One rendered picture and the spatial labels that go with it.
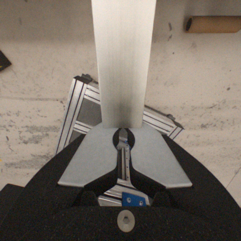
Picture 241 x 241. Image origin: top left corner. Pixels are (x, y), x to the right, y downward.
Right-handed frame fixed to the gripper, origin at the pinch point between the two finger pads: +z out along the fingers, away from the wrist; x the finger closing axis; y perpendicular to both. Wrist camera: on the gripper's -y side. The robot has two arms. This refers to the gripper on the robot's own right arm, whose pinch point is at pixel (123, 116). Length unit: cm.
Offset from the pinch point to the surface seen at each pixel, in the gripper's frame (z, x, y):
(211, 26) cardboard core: 75, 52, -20
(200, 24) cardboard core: 75, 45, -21
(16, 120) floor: 82, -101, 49
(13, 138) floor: 83, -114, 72
